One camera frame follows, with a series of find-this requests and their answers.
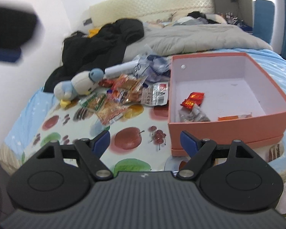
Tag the white tube bottle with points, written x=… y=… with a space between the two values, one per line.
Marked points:
x=120 y=69

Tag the black puffer jacket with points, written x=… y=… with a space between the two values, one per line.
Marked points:
x=97 y=45

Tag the orange snack packet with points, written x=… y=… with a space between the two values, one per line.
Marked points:
x=233 y=117

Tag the orange cardboard box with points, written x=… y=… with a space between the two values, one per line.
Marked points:
x=228 y=128

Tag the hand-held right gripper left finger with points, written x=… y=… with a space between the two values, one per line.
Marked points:
x=102 y=143

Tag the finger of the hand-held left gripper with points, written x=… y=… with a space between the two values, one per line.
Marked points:
x=4 y=54

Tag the dark cloth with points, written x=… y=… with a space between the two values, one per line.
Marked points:
x=200 y=15

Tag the cream quilted headboard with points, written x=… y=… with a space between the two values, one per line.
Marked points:
x=147 y=7

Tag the pile of mixed snack packets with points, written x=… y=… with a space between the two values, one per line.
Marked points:
x=128 y=88

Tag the red foil snack packet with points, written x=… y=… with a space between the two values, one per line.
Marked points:
x=193 y=100

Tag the row of small bottles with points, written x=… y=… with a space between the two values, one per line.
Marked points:
x=230 y=15

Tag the grey duvet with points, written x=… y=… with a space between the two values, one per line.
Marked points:
x=205 y=37

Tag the fruit-print mat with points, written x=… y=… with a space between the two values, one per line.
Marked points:
x=133 y=152

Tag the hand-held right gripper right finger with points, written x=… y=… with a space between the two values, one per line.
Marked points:
x=188 y=143

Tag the yellow pillow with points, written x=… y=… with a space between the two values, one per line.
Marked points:
x=94 y=32

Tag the blue chair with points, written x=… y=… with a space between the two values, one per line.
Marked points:
x=264 y=16

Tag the clear blue-print plastic bag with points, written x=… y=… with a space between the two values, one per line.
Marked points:
x=155 y=64

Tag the clear dark snack packet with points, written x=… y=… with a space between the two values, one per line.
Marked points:
x=193 y=115

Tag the white and blue plush duck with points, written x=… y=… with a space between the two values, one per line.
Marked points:
x=78 y=85

